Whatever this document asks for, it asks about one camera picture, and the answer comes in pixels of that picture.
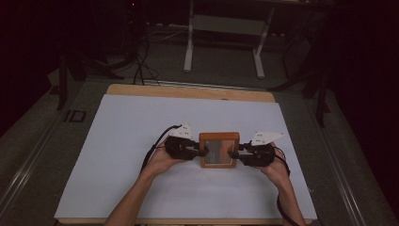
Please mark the white table mat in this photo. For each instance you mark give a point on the white table mat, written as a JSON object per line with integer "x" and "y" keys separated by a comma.
{"x": 175, "y": 194}

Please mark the person's left hand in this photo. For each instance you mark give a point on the person's left hand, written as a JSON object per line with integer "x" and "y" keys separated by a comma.
{"x": 161, "y": 163}

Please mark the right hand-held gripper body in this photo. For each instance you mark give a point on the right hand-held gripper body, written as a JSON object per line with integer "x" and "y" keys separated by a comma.
{"x": 260, "y": 153}

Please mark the black floor socket box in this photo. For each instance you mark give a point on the black floor socket box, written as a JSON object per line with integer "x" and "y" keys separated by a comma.
{"x": 75, "y": 116}

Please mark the white metal desk frame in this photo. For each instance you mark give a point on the white metal desk frame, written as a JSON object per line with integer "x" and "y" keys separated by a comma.
{"x": 224, "y": 25}

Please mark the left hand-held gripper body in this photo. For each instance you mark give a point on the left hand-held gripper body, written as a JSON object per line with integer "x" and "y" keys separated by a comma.
{"x": 180, "y": 147}

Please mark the person's right hand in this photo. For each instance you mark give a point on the person's right hand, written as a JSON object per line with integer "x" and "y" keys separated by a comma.
{"x": 277, "y": 171}

